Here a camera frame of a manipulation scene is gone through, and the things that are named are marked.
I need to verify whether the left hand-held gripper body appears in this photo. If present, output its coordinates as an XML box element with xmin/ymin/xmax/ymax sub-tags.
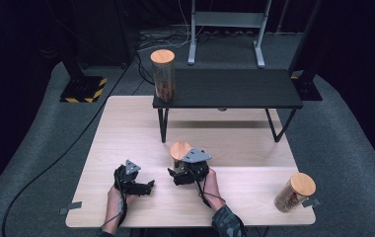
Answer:
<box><xmin>113</xmin><ymin>159</ymin><xmax>153</xmax><ymax>197</ymax></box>

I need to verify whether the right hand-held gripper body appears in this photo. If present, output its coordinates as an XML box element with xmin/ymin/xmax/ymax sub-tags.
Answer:
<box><xmin>174</xmin><ymin>147</ymin><xmax>213</xmax><ymax>186</ymax></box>

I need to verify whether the glass jar of grey-brown spice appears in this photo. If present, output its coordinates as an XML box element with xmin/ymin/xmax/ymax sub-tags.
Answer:
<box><xmin>170</xmin><ymin>141</ymin><xmax>193</xmax><ymax>175</ymax></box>

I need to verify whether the black shelf riser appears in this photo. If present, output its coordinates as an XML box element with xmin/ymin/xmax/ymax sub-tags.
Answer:
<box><xmin>151</xmin><ymin>68</ymin><xmax>304</xmax><ymax>144</ymax></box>

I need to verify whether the glass jar of dark-brown spice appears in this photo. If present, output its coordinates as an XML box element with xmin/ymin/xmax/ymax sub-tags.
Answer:
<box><xmin>149</xmin><ymin>48</ymin><xmax>178</xmax><ymax>104</ymax></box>

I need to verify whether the glass jar of red chilies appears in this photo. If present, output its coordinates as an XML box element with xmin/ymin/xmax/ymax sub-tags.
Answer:
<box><xmin>273</xmin><ymin>172</ymin><xmax>317</xmax><ymax>213</ymax></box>

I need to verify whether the person's left hand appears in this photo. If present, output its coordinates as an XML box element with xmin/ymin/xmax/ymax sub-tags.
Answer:
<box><xmin>107</xmin><ymin>186</ymin><xmax>139</xmax><ymax>213</ymax></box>

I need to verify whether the person's right hand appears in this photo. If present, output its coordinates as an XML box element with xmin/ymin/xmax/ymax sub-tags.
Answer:
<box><xmin>196</xmin><ymin>167</ymin><xmax>226</xmax><ymax>211</ymax></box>

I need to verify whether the grey tape piece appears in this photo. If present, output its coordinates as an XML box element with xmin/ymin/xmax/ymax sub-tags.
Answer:
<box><xmin>59</xmin><ymin>200</ymin><xmax>83</xmax><ymax>215</ymax></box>
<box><xmin>302</xmin><ymin>197</ymin><xmax>322</xmax><ymax>208</ymax></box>

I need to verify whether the black stand with striped base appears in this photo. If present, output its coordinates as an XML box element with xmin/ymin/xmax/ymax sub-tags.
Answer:
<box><xmin>45</xmin><ymin>0</ymin><xmax>109</xmax><ymax>104</ymax></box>

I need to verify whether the black stand with plain base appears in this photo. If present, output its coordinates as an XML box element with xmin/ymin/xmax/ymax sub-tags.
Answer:
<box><xmin>286</xmin><ymin>0</ymin><xmax>324</xmax><ymax>102</ymax></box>

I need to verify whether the grey metal stand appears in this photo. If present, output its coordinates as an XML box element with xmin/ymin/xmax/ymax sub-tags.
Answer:
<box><xmin>187</xmin><ymin>0</ymin><xmax>272</xmax><ymax>69</ymax></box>

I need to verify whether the left hand-held gripper cable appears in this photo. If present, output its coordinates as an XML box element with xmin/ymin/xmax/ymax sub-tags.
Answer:
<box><xmin>99</xmin><ymin>174</ymin><xmax>128</xmax><ymax>232</ymax></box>

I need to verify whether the hand-held gripper cable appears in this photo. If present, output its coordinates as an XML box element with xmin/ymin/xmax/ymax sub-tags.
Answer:
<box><xmin>194</xmin><ymin>176</ymin><xmax>228</xmax><ymax>209</ymax></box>
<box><xmin>99</xmin><ymin>174</ymin><xmax>128</xmax><ymax>232</ymax></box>

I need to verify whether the right hand-held gripper cable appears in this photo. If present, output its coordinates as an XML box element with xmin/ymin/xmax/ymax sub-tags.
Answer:
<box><xmin>194</xmin><ymin>176</ymin><xmax>228</xmax><ymax>209</ymax></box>

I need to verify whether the long black floor cable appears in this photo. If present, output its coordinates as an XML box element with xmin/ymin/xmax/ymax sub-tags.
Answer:
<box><xmin>1</xmin><ymin>60</ymin><xmax>139</xmax><ymax>237</ymax></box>

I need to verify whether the bundle of floor cables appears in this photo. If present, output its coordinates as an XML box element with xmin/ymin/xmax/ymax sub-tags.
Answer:
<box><xmin>135</xmin><ymin>30</ymin><xmax>191</xmax><ymax>52</ymax></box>

